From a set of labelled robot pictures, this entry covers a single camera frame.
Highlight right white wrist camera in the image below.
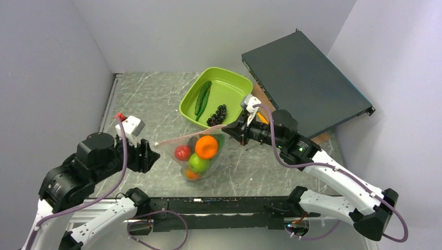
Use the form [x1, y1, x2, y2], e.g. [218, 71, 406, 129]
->
[240, 94, 261, 124]

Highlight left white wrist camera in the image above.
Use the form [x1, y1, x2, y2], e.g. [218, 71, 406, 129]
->
[115, 113, 145, 148]

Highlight yellow handled screwdriver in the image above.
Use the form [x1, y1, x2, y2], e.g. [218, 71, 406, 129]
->
[256, 112, 269, 124]

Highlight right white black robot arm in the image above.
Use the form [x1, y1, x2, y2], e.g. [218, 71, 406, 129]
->
[222, 110, 409, 243]

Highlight black toy grapes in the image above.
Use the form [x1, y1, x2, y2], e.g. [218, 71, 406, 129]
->
[206, 104, 227, 127]

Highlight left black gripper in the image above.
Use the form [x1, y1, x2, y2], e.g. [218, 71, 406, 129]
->
[93, 132, 161, 183]

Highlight green toy cucumber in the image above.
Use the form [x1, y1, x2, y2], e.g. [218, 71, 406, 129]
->
[194, 81, 212, 115]

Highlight brown wooden board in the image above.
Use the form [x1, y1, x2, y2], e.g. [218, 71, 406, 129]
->
[251, 84, 330, 145]

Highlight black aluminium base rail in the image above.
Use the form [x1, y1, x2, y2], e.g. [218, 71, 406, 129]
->
[69, 196, 369, 239]

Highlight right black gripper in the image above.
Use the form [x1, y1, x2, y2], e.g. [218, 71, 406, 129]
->
[222, 111, 285, 149]

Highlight orange toy fruit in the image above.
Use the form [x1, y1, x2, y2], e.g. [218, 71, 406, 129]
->
[195, 135, 219, 159]

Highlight green plastic tray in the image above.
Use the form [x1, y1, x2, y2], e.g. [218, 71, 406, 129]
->
[179, 67, 253, 129]

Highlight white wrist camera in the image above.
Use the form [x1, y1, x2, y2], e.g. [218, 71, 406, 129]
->
[240, 94, 261, 124]
[115, 113, 145, 148]

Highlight red toy pepper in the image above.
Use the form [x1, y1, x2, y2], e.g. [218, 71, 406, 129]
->
[174, 145, 192, 161]

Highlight dark rack server chassis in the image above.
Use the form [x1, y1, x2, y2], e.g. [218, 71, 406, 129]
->
[241, 30, 375, 139]

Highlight green toy apple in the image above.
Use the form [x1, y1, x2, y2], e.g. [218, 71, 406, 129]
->
[188, 153, 211, 173]

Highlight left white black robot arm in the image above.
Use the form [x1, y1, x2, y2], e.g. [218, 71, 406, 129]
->
[23, 132, 160, 249]

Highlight purple toy eggplant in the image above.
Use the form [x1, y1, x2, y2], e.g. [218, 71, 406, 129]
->
[187, 136, 199, 151]

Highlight clear zip top bag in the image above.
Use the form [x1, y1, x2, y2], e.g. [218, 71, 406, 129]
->
[154, 124, 228, 181]

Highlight yellow green toy mango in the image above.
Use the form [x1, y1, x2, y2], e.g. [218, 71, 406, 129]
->
[184, 169, 201, 181]

